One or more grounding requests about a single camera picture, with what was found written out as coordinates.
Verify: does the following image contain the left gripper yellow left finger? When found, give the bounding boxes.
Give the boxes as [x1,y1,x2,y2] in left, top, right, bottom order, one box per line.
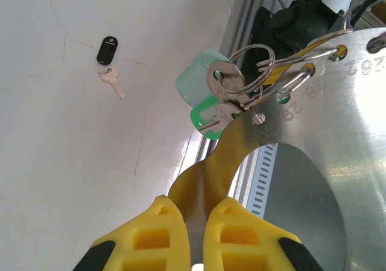
[72,194,193,271]

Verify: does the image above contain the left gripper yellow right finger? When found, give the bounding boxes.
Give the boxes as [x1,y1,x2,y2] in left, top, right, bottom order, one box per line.
[204,198,325,271]

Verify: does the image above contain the silver key plate with rings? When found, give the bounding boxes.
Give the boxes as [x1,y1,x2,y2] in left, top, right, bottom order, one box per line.
[167,0,386,271]

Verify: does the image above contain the silver angular-head key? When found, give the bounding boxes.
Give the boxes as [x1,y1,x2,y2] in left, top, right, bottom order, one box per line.
[198,101,244,135]

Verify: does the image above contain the green key tag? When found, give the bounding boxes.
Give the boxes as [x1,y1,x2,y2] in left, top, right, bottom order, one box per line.
[189,103,226,141]

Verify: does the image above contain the small silver key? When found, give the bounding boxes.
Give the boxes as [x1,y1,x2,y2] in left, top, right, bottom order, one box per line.
[98,67,126,100]

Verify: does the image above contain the silver round-head key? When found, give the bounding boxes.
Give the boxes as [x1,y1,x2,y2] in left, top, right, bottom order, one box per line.
[206,61,247,98]

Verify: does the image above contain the mint key tag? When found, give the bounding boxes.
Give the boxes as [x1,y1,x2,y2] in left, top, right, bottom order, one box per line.
[175,49,232,107]

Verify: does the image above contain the black key tag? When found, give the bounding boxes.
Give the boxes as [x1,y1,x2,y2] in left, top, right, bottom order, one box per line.
[96,35,119,65]

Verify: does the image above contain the grey slotted cable duct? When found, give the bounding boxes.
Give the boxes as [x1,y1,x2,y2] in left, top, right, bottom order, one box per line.
[241,144,280,216]

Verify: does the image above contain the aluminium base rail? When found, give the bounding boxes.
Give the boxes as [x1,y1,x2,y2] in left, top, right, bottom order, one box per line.
[177,0,274,214]

